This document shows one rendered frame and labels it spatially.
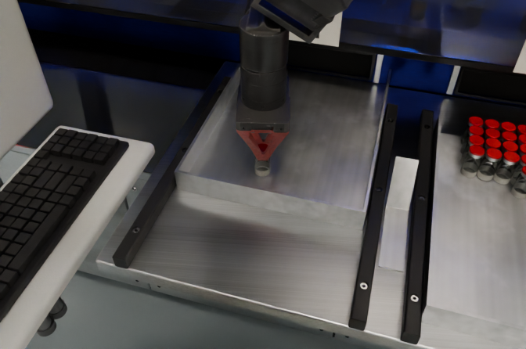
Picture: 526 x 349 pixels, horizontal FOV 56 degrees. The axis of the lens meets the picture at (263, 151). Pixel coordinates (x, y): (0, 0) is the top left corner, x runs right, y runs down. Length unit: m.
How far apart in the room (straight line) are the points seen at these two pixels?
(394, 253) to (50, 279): 0.46
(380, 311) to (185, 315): 1.07
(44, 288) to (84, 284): 1.00
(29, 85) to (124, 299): 0.89
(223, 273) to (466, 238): 0.31
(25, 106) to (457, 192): 0.73
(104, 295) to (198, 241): 1.08
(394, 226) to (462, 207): 0.10
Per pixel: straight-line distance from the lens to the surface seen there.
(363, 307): 0.57
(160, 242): 0.65
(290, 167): 0.73
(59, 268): 0.76
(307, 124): 0.80
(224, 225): 0.66
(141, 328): 1.61
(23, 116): 0.97
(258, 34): 0.55
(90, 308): 1.69
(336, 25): 0.78
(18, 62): 0.95
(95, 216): 0.80
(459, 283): 0.64
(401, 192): 0.69
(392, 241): 0.66
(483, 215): 0.72
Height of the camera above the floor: 1.39
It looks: 42 degrees down
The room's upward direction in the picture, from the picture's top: straight up
